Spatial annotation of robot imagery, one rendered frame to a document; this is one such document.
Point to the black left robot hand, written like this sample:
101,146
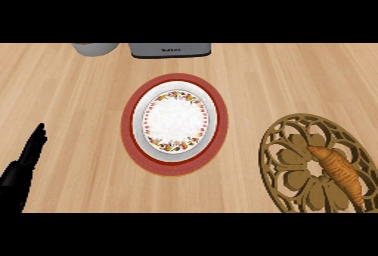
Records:
17,166

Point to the red round placemat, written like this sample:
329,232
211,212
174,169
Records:
172,168

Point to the white floral rimmed plate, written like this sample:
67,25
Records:
174,121

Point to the gold openwork round placemat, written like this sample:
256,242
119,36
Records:
295,173

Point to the golden brown croissant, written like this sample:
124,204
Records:
339,170

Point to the grey box appliance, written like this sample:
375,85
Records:
169,50

